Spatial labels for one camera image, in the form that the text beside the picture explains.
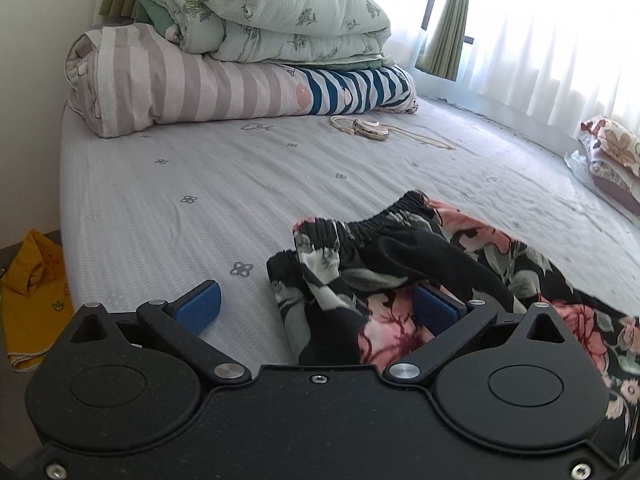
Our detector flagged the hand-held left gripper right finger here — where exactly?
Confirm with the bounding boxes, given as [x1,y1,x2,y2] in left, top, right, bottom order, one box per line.
[382,283,569,387]

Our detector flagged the striped rolled blanket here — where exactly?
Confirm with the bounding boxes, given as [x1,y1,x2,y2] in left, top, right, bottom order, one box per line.
[66,23,419,139]

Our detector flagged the green curtain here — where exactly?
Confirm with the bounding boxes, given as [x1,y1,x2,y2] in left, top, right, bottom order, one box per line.
[415,0,474,82]

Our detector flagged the pale green floral quilt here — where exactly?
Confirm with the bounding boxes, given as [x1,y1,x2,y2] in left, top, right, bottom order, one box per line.
[137,0,392,64]

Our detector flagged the white sheer curtain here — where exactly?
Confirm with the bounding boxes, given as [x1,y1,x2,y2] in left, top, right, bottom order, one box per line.
[320,0,640,142]

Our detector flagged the beige round controller with cord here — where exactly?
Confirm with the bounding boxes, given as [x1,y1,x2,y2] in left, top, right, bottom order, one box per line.
[330,114,457,151]

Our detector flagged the purple pillow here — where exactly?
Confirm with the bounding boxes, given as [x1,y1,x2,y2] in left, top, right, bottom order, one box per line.
[589,160,640,212]

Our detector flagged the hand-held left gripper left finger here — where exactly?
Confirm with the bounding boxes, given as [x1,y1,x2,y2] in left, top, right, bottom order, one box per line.
[68,280,253,387]

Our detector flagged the bed with grey sheet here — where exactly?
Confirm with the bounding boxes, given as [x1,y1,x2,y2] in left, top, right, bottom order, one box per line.
[60,94,640,367]

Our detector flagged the yellow cloth bag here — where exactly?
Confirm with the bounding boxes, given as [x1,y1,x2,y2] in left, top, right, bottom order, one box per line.
[0,229,76,374]

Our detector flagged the black floral pants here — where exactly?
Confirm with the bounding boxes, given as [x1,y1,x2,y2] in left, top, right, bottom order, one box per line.
[266,189,640,467]

